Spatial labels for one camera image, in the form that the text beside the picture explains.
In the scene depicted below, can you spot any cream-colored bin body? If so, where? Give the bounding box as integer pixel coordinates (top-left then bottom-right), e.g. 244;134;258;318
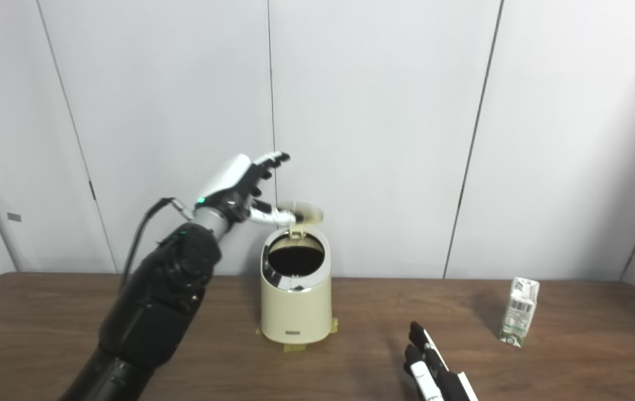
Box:
260;226;333;345

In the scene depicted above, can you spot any white green milk carton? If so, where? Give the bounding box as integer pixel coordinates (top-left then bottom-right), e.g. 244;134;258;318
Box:
498;277;540;348

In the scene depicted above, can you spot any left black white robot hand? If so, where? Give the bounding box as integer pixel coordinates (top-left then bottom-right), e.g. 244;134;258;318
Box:
194;151;297;226

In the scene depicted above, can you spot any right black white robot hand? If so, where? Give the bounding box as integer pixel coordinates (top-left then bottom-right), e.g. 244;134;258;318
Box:
403;321;479;401

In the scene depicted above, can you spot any round cream bin lid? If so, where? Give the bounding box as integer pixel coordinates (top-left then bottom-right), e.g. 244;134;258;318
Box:
276;202;324;239

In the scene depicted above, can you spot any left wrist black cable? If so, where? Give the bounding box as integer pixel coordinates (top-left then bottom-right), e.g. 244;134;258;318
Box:
120;197;195;291

